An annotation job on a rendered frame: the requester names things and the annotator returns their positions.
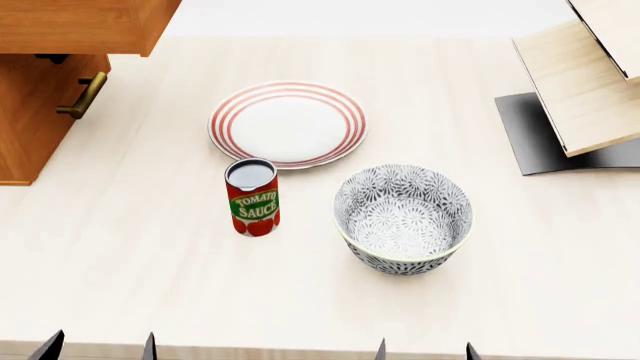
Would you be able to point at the light wooden two-tier rack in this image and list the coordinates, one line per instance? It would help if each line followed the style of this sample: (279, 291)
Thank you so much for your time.
(585, 93)

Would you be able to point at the white plate with red rings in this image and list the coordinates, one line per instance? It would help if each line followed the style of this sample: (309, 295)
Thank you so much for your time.
(287, 125)

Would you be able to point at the brown wooden cabinet drawer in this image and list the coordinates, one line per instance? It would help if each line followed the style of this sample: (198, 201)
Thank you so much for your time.
(75, 26)

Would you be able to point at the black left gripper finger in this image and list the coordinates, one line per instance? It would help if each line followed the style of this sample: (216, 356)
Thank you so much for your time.
(149, 348)
(49, 348)

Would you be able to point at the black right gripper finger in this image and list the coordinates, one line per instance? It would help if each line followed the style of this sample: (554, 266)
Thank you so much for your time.
(381, 352)
(472, 353)

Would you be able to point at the brown wooden cabinet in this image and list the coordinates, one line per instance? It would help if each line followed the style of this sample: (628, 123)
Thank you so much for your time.
(30, 123)

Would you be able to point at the black white floral bowl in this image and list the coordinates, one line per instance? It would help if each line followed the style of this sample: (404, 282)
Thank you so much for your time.
(402, 221)

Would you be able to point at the tomato sauce can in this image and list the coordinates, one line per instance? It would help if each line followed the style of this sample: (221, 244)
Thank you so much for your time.
(254, 202)

